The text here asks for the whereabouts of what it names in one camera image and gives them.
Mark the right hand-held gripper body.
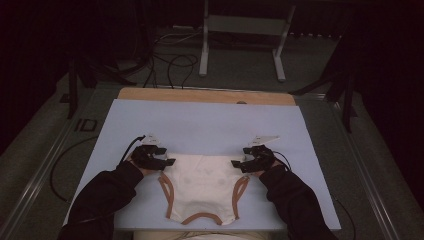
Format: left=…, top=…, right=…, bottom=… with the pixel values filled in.
left=245, top=134, right=281, bottom=174

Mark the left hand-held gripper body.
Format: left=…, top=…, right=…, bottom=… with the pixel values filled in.
left=131, top=133, right=162, bottom=171

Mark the white baby bodysuit brown trim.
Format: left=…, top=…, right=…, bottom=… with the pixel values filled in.
left=157, top=152, right=251, bottom=227

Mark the person's right hand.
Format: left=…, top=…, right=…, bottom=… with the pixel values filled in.
left=252, top=158, right=284, bottom=178

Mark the person's left hand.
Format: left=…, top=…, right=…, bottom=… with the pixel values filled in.
left=127, top=151, right=161, bottom=177

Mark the light blue mat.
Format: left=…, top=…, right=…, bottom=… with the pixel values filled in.
left=63, top=98, right=342, bottom=232

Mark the black stand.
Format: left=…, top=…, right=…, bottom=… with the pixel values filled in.
left=289, top=31, right=360, bottom=134
left=59, top=54, right=138, bottom=120

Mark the grey metal stand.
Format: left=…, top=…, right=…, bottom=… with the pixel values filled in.
left=198, top=0, right=297, bottom=83

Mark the left hand-held gripper black cable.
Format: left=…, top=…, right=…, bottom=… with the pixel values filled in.
left=117, top=134, right=147, bottom=165

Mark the hand-held gripper black cable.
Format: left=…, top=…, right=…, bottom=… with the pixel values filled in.
left=117, top=134, right=147, bottom=165
left=272, top=150, right=293, bottom=172

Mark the right hand-held gripper black cable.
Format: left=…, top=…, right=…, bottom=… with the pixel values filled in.
left=272, top=150, right=293, bottom=172

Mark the black looped floor cable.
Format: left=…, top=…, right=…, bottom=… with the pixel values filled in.
left=142, top=52, right=200, bottom=90

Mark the long black floor cable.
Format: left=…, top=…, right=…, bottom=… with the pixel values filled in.
left=49, top=135, right=99, bottom=203
left=334, top=197, right=357, bottom=240

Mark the metal floor rail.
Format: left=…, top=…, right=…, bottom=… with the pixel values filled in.
left=328, top=96, right=403, bottom=240
left=0, top=85, right=101, bottom=240

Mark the white floor cable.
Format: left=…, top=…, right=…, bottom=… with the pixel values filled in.
left=154, top=29, right=205, bottom=46

